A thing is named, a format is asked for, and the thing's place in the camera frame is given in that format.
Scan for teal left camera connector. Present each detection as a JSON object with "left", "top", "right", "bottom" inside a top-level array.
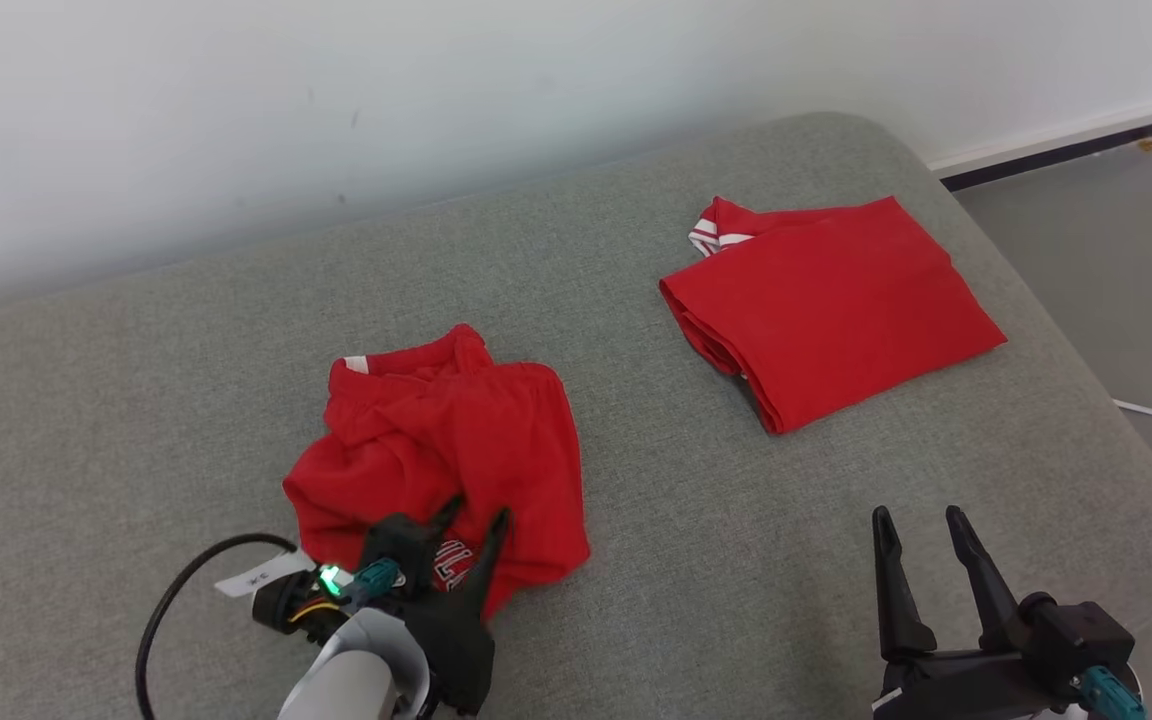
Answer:
[{"left": 351, "top": 558, "right": 405, "bottom": 601}]

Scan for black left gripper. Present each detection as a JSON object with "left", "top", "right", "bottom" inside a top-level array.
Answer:
[{"left": 404, "top": 494, "right": 513, "bottom": 717}]

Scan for teal camera connector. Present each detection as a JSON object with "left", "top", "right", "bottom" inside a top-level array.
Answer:
[
  {"left": 351, "top": 558, "right": 405, "bottom": 601},
  {"left": 1079, "top": 665, "right": 1150, "bottom": 720}
]

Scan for red white basketball shorts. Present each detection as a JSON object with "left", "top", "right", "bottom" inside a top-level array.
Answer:
[{"left": 282, "top": 322, "right": 593, "bottom": 621}]

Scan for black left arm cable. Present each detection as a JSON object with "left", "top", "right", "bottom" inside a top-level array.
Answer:
[{"left": 135, "top": 533, "right": 357, "bottom": 720}]

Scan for red white basketball jersey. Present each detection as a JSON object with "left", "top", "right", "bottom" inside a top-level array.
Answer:
[{"left": 658, "top": 194, "right": 1010, "bottom": 437}]

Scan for teal right camera connector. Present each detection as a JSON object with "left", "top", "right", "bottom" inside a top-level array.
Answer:
[{"left": 1079, "top": 665, "right": 1150, "bottom": 720}]

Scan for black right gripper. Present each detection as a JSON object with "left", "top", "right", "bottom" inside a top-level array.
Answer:
[{"left": 871, "top": 505, "right": 1089, "bottom": 720}]

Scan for white black wall baseboard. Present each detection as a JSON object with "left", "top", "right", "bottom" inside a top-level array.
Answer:
[{"left": 926, "top": 93, "right": 1152, "bottom": 192}]

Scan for white cable label tag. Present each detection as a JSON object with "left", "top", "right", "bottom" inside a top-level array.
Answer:
[{"left": 214, "top": 549, "right": 314, "bottom": 599}]

